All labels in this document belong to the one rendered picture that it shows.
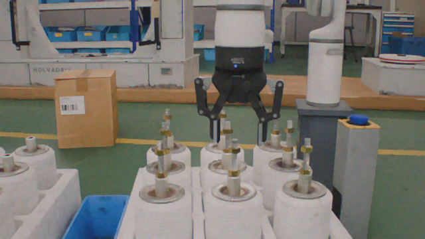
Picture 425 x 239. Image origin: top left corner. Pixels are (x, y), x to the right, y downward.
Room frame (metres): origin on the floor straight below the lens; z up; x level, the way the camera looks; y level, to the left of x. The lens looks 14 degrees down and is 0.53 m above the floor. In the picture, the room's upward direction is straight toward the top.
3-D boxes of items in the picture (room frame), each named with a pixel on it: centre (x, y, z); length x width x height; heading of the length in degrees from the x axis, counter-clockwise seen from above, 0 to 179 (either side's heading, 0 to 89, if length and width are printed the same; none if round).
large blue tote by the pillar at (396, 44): (4.82, -2.42, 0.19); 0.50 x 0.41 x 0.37; 176
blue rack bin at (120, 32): (5.73, 1.25, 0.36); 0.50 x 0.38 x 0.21; 171
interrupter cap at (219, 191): (0.61, -0.04, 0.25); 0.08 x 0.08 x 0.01
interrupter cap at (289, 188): (0.62, -0.15, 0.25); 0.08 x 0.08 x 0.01
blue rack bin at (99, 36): (5.78, 1.67, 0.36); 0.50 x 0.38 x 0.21; 172
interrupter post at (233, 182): (0.61, -0.04, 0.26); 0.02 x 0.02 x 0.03
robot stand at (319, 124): (1.09, -0.31, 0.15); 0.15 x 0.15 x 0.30; 82
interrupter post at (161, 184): (0.61, 0.08, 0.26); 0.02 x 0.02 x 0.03
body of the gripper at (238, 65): (0.61, -0.04, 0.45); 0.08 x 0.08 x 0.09
